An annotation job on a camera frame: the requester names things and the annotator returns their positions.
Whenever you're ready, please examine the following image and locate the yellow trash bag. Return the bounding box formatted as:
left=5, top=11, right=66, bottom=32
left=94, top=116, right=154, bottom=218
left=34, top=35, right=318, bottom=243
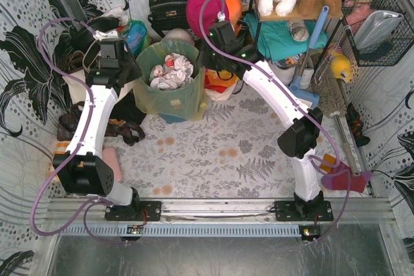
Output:
left=133, top=40, right=209, bottom=122

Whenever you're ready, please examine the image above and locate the teal trash bin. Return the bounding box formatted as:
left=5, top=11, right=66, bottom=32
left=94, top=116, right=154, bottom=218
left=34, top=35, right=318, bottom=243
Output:
left=158, top=113, right=187, bottom=124

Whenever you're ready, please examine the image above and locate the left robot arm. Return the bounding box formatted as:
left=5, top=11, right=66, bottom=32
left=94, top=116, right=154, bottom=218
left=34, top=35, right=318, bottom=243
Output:
left=52, top=38, right=140, bottom=206

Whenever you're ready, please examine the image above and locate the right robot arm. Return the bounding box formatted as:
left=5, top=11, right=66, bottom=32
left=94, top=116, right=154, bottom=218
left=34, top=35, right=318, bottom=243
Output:
left=199, top=19, right=323, bottom=204

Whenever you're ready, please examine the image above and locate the crumpled paper trash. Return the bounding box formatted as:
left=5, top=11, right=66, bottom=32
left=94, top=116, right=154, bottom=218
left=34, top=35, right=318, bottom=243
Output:
left=149, top=53, right=194, bottom=90

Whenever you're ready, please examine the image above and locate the magenta cloth bag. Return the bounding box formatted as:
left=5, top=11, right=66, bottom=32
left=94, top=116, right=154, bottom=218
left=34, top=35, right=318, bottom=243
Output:
left=186, top=0, right=231, bottom=43

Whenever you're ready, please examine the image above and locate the colourful printed bag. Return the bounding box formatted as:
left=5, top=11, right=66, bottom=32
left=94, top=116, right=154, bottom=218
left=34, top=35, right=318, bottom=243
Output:
left=120, top=19, right=151, bottom=58

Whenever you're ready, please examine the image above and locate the cream canvas tote bag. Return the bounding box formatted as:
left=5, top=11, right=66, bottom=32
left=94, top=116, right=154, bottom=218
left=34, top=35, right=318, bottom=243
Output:
left=63, top=69, right=137, bottom=116

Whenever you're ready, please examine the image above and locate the brown patterned bag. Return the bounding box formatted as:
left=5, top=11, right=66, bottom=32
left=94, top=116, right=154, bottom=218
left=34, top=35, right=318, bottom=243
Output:
left=56, top=101, right=145, bottom=146

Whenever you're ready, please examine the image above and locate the rainbow striped cloth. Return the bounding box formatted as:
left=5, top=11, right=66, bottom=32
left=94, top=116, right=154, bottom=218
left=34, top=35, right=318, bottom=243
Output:
left=204, top=69, right=239, bottom=93

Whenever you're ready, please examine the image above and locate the cream plush bear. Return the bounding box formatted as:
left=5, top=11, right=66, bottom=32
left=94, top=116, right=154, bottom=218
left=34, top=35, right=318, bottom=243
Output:
left=161, top=28, right=195, bottom=46

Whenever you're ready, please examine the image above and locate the orange plush toy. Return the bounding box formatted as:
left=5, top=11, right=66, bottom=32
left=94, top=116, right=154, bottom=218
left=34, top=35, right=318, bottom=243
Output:
left=225, top=0, right=242, bottom=35

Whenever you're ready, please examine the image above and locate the black leather handbag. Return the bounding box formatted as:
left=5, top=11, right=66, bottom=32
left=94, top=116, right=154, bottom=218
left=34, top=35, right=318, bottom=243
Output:
left=147, top=0, right=190, bottom=38

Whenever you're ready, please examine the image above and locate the teal folded cloth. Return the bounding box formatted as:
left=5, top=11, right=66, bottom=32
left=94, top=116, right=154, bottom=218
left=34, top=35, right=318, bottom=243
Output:
left=244, top=14, right=328, bottom=62

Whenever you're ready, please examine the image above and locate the blue floor mop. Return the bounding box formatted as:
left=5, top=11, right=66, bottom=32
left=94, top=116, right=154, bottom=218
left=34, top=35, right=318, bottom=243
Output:
left=289, top=5, right=330, bottom=108

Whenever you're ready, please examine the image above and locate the beige dust mop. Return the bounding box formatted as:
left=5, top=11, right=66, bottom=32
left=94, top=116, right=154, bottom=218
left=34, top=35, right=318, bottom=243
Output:
left=311, top=57, right=361, bottom=177

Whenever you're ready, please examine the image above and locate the wooden metal shelf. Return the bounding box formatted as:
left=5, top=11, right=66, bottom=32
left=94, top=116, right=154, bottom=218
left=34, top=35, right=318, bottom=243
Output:
left=244, top=1, right=325, bottom=63

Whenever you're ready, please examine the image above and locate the black round hat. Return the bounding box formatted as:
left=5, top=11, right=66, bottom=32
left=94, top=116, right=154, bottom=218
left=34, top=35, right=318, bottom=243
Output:
left=69, top=17, right=120, bottom=51

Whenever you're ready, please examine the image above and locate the yellow duck plush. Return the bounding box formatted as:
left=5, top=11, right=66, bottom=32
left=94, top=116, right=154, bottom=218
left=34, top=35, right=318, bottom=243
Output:
left=327, top=47, right=352, bottom=83

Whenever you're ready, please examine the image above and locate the pink glasses case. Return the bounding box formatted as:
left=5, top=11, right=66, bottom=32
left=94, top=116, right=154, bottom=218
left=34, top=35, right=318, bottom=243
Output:
left=102, top=147, right=124, bottom=182

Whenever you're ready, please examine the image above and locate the black orange toy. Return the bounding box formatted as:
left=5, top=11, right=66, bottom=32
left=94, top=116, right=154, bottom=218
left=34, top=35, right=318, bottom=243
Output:
left=345, top=103, right=371, bottom=147

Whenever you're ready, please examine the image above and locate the silver foil pouch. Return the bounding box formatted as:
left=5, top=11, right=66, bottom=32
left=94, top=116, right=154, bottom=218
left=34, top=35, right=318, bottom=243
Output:
left=354, top=10, right=404, bottom=50

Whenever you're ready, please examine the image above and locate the red purple sock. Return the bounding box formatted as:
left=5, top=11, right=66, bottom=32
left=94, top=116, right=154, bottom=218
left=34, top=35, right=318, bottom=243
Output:
left=320, top=162, right=373, bottom=193

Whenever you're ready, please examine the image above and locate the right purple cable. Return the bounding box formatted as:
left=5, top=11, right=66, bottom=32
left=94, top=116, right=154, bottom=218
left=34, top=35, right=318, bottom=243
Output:
left=199, top=0, right=352, bottom=244

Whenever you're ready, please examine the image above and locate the purple cable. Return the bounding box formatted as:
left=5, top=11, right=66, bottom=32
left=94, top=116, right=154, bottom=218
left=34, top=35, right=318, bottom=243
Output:
left=29, top=17, right=130, bottom=244
left=199, top=0, right=352, bottom=244

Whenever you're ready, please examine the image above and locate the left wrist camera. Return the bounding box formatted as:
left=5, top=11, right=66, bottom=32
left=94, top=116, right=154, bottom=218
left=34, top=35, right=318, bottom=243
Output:
left=93, top=30, right=120, bottom=41

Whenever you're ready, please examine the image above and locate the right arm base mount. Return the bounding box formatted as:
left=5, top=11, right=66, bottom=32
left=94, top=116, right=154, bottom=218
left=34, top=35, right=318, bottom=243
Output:
left=274, top=200, right=334, bottom=222

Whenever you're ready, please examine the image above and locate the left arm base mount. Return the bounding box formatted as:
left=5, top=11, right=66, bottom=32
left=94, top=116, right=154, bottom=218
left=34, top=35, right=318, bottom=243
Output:
left=105, top=200, right=162, bottom=222

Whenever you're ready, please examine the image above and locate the black wire basket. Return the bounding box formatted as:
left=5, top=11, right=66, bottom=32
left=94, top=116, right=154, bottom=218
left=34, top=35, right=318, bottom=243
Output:
left=342, top=0, right=406, bottom=67

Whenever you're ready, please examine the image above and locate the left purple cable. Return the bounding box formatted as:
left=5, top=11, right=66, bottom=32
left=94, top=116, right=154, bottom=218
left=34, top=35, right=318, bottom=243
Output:
left=29, top=17, right=130, bottom=244

